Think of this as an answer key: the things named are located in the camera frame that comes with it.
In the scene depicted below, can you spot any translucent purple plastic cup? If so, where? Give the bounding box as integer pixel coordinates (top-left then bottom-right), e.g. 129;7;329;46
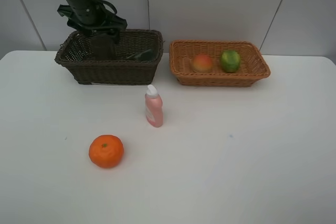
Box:
90;34;116;61

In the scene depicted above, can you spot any light orange wicker basket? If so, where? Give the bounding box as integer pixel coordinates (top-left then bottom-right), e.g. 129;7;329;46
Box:
169;40;270;87

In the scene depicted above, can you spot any orange tangerine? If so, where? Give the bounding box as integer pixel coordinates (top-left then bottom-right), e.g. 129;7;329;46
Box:
88;135;124;168

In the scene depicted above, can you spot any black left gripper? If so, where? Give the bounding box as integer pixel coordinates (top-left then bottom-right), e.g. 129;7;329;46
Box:
57;0;128;44

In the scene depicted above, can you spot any red yellow peach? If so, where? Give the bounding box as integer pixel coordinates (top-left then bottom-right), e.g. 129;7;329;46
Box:
192;54;213;73

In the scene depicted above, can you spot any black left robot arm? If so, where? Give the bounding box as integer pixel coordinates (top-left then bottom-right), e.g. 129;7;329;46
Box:
57;0;128;44

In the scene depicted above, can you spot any green lime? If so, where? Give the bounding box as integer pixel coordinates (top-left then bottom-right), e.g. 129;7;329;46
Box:
220;50;240;73

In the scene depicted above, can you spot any pink bottle white cap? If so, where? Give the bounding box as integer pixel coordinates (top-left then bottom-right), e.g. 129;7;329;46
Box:
145;84;163;127

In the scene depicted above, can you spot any dark brown wicker basket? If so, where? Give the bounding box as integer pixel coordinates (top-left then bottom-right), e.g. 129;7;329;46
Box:
55;29;163;86

